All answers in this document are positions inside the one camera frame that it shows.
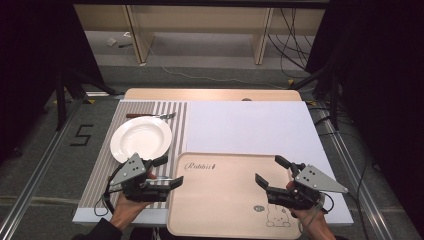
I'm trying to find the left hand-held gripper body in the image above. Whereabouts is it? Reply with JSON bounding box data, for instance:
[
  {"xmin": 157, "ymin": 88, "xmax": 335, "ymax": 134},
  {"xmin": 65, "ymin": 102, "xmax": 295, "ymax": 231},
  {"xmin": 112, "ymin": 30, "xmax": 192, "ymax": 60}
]
[{"xmin": 109, "ymin": 152, "xmax": 173, "ymax": 203}]

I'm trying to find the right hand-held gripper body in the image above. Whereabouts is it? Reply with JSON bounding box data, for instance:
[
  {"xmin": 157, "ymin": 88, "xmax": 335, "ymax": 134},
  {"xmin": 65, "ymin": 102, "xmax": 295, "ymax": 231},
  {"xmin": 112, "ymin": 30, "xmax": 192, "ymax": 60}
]
[{"xmin": 266, "ymin": 161, "xmax": 350, "ymax": 212}]

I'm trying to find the person's right hand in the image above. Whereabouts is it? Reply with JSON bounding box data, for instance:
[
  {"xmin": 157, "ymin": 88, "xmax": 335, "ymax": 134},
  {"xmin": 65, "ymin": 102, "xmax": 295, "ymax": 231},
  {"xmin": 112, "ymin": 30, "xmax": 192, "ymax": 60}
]
[{"xmin": 290, "ymin": 207, "xmax": 330, "ymax": 240}]

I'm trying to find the person's left hand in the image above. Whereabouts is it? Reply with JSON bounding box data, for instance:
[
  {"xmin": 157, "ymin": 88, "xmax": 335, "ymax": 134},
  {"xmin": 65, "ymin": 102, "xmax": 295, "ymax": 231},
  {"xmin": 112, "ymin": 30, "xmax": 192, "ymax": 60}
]
[{"xmin": 109, "ymin": 193, "xmax": 157, "ymax": 231}]

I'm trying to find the white round plate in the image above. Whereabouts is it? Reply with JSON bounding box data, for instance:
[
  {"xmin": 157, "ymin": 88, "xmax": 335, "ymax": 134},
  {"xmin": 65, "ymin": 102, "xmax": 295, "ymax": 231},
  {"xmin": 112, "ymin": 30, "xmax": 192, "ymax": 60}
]
[{"xmin": 109, "ymin": 115, "xmax": 173, "ymax": 164}]

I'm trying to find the grey striped placemat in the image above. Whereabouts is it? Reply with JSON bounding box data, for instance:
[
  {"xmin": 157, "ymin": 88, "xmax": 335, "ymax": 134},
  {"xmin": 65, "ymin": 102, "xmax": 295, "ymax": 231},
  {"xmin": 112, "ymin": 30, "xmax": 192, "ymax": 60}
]
[{"xmin": 78, "ymin": 100, "xmax": 189, "ymax": 210}]

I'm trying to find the white board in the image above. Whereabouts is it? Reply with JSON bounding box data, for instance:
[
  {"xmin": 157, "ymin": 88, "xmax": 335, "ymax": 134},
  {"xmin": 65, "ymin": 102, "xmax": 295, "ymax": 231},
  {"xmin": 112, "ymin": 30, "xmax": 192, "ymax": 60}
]
[{"xmin": 72, "ymin": 99, "xmax": 355, "ymax": 226}]

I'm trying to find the beige tray with rabbit print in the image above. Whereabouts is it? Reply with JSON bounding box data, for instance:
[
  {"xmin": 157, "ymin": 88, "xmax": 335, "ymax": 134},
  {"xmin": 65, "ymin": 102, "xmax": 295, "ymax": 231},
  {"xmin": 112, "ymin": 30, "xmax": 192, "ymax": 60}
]
[{"xmin": 166, "ymin": 152, "xmax": 303, "ymax": 240}]

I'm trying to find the metal fork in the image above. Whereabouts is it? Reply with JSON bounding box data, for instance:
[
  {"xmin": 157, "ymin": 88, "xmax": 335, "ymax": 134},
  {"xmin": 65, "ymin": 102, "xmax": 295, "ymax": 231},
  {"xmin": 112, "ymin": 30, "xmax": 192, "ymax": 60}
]
[{"xmin": 125, "ymin": 112, "xmax": 177, "ymax": 121}]

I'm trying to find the black metal stand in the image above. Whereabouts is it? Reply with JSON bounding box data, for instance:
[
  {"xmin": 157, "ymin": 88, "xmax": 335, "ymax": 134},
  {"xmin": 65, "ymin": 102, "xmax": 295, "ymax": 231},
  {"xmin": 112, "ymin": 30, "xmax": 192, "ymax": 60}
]
[
  {"xmin": 54, "ymin": 68, "xmax": 125, "ymax": 132},
  {"xmin": 289, "ymin": 64, "xmax": 342, "ymax": 132}
]

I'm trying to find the dark curtain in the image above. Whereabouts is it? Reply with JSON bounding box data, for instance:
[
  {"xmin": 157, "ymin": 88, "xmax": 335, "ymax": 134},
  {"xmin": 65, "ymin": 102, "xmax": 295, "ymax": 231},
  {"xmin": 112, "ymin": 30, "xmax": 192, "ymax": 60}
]
[
  {"xmin": 0, "ymin": 0, "xmax": 105, "ymax": 164},
  {"xmin": 305, "ymin": 0, "xmax": 424, "ymax": 238}
]

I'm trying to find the beige wooden shelf unit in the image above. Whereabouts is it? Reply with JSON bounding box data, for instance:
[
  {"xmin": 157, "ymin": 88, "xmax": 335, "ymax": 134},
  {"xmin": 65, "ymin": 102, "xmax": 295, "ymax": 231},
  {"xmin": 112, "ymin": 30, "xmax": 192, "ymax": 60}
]
[{"xmin": 73, "ymin": 4, "xmax": 326, "ymax": 66}]

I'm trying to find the right gripper grey cable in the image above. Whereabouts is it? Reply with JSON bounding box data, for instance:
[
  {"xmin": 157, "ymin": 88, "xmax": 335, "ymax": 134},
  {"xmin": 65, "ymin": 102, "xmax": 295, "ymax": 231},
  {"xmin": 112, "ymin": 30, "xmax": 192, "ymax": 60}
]
[{"xmin": 298, "ymin": 192, "xmax": 335, "ymax": 234}]

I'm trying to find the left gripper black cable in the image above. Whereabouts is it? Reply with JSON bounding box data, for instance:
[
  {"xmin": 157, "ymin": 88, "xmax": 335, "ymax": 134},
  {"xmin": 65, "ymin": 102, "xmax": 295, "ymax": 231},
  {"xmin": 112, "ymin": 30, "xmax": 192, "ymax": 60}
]
[{"xmin": 93, "ymin": 164, "xmax": 122, "ymax": 218}]

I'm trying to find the aluminium floor rail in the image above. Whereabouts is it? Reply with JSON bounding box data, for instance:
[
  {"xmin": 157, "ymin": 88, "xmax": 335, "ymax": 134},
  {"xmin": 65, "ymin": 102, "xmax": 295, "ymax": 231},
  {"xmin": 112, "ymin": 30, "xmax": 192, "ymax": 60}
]
[
  {"xmin": 0, "ymin": 99, "xmax": 85, "ymax": 240},
  {"xmin": 319, "ymin": 108, "xmax": 399, "ymax": 240}
]

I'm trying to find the black floor cable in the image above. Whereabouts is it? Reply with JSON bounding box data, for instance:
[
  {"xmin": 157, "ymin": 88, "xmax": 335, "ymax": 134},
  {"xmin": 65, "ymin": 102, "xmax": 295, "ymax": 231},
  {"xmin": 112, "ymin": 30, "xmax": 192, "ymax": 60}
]
[{"xmin": 313, "ymin": 103, "xmax": 371, "ymax": 240}]

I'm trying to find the bundle of black cables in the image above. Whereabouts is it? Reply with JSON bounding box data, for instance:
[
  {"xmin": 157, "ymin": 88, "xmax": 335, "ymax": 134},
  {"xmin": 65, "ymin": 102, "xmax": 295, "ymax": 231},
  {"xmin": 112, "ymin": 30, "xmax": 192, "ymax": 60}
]
[{"xmin": 267, "ymin": 7, "xmax": 315, "ymax": 80}]

